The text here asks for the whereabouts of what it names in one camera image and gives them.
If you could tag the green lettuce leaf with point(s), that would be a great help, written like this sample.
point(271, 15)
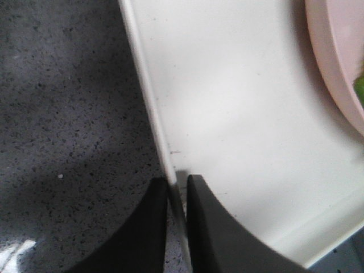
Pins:
point(358, 86)

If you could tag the pink round plate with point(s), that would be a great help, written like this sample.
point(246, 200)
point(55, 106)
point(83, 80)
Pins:
point(336, 33)

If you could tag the white bear print tray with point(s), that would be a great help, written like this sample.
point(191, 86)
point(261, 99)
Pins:
point(234, 94)

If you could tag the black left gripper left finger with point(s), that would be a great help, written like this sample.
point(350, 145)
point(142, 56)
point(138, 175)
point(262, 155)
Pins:
point(139, 245)

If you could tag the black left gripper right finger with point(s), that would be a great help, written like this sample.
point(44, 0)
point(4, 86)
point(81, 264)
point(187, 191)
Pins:
point(218, 243)

